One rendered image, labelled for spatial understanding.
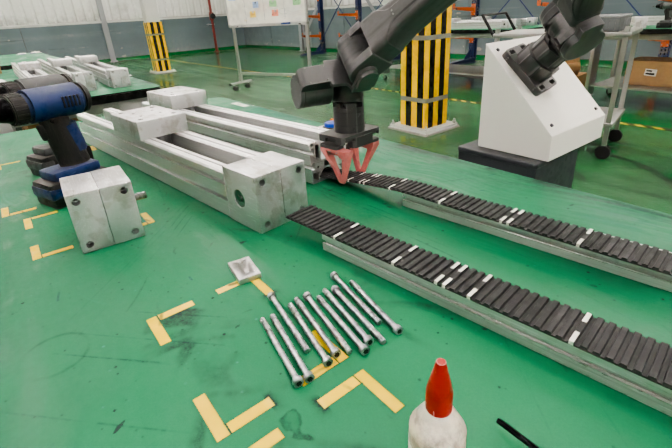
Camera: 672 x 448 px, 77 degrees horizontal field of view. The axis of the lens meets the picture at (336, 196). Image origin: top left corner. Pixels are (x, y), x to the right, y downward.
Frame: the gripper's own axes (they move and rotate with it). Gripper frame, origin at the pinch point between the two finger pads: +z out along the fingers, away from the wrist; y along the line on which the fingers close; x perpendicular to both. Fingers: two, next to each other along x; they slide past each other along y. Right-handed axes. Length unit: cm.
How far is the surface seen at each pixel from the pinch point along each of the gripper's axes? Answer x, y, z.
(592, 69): -84, -462, 41
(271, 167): 0.9, 19.1, -7.4
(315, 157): -6.4, 3.3, -3.3
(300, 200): 2.5, 15.2, -0.8
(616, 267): 45.6, 1.8, 1.2
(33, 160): -61, 40, -2
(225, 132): -37.3, 4.5, -4.1
